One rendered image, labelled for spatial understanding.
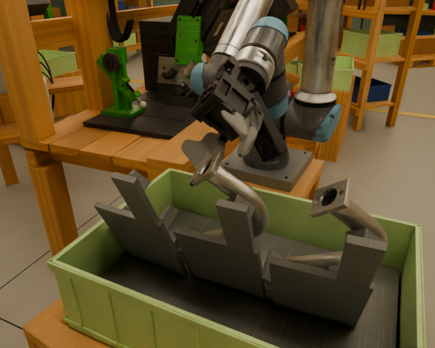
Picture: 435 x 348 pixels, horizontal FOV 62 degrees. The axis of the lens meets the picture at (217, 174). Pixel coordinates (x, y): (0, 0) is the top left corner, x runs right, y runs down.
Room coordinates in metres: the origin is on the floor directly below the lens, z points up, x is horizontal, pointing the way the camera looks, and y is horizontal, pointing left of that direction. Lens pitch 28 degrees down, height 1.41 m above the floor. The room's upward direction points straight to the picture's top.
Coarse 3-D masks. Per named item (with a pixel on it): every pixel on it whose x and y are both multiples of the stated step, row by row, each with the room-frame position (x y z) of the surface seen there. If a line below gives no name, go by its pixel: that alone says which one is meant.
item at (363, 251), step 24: (360, 240) 0.34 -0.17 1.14; (288, 264) 0.42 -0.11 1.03; (360, 264) 0.36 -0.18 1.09; (288, 288) 0.45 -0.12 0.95; (312, 288) 0.43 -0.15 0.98; (336, 288) 0.40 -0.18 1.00; (360, 288) 0.38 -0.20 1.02; (312, 312) 0.47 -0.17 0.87; (336, 312) 0.44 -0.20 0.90; (360, 312) 0.42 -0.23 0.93
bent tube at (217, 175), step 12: (216, 156) 0.46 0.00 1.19; (204, 168) 0.47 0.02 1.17; (216, 168) 0.44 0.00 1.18; (204, 180) 0.45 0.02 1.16; (216, 180) 0.45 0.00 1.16; (228, 180) 0.45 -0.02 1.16; (240, 180) 0.46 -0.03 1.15; (228, 192) 0.45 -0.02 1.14; (240, 192) 0.45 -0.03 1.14; (252, 192) 0.46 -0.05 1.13; (252, 204) 0.45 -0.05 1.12; (264, 204) 0.47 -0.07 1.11; (252, 216) 0.46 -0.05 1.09; (264, 216) 0.46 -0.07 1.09; (264, 228) 0.47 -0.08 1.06
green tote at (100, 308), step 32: (160, 192) 0.82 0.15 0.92; (192, 192) 0.84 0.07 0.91; (256, 192) 0.76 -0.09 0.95; (96, 224) 0.62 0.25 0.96; (288, 224) 0.73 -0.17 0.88; (320, 224) 0.69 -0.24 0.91; (384, 224) 0.64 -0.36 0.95; (416, 224) 0.62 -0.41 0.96; (64, 256) 0.53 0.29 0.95; (96, 256) 0.60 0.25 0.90; (384, 256) 0.63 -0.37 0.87; (416, 256) 0.52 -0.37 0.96; (64, 288) 0.50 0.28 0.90; (96, 288) 0.46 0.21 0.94; (416, 288) 0.44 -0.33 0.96; (64, 320) 0.50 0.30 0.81; (96, 320) 0.47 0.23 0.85; (128, 320) 0.44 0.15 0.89; (160, 320) 0.41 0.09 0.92; (192, 320) 0.38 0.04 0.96; (416, 320) 0.38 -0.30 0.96
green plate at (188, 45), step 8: (184, 16) 1.75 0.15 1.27; (192, 16) 1.74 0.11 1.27; (200, 16) 1.73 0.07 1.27; (184, 24) 1.74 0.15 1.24; (192, 24) 1.73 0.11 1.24; (200, 24) 1.72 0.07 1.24; (176, 32) 1.75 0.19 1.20; (184, 32) 1.74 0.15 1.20; (192, 32) 1.72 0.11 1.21; (176, 40) 1.74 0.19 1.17; (184, 40) 1.73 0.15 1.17; (192, 40) 1.71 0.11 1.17; (176, 48) 1.73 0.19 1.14; (184, 48) 1.72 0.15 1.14; (192, 48) 1.70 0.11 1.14; (200, 48) 1.75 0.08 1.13; (176, 56) 1.72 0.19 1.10; (184, 56) 1.71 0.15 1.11; (192, 56) 1.69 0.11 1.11; (184, 64) 1.70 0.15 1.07
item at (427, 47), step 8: (416, 40) 7.29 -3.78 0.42; (424, 40) 7.34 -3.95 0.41; (432, 40) 7.39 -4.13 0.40; (400, 48) 7.20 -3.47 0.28; (416, 48) 7.30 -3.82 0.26; (424, 48) 7.35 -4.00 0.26; (432, 48) 7.40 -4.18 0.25; (416, 56) 7.23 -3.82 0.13; (424, 56) 7.18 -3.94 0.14; (432, 56) 7.18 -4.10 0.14; (432, 64) 6.92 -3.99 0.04
